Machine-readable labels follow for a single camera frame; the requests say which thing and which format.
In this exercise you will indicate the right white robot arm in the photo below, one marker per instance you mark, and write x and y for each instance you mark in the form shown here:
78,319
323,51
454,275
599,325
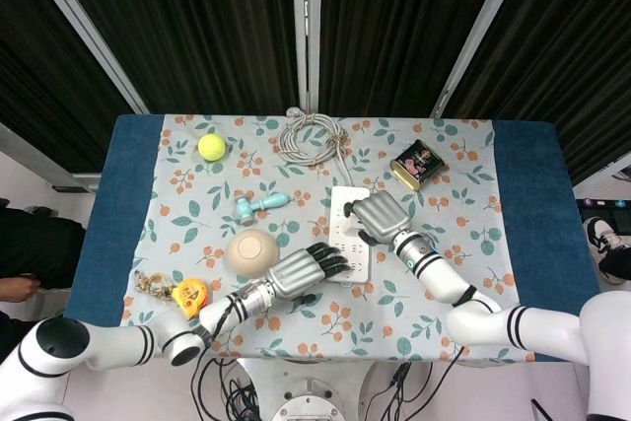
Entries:
493,327

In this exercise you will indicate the light blue toy hammer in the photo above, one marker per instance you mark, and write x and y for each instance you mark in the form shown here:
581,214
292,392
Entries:
268,202

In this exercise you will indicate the yellow tape measure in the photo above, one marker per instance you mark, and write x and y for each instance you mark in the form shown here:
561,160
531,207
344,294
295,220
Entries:
189,295

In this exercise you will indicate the person in black clothes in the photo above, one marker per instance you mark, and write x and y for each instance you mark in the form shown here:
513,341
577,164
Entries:
34,248

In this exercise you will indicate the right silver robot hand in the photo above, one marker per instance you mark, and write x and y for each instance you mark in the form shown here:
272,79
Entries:
384,216

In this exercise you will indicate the white slotted frame post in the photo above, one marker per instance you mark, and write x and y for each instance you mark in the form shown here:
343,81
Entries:
485,26
306,21
89,26

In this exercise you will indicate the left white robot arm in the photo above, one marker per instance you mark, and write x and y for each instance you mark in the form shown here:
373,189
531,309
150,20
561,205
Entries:
123,339

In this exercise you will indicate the black and white shoe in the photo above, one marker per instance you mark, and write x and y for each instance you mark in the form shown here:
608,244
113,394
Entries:
604,233

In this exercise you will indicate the black and gold tin can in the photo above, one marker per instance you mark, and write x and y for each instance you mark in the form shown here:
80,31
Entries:
419,164

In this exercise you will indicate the black curtain backdrop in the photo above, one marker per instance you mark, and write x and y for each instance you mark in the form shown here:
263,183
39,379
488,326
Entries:
207,21

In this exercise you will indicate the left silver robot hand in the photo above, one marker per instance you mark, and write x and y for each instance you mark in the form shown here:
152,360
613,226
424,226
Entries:
296,273

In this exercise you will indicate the floral patterned tablecloth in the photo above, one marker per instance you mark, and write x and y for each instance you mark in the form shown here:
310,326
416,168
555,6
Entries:
305,179

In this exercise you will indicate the blue table cover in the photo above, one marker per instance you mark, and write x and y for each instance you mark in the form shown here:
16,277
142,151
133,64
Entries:
537,204

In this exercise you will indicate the white robot torso base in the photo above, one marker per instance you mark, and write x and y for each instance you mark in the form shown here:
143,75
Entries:
315,391

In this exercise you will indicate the yellow tennis ball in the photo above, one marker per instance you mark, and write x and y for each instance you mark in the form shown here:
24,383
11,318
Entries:
212,147

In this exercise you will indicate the bunch of keys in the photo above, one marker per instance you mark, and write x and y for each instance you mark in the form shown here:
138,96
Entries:
153,287

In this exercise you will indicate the beige upturned bowl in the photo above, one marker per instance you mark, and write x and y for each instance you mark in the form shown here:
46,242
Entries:
252,251

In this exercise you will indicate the white power strip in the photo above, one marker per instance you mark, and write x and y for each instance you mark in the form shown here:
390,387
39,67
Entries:
340,237

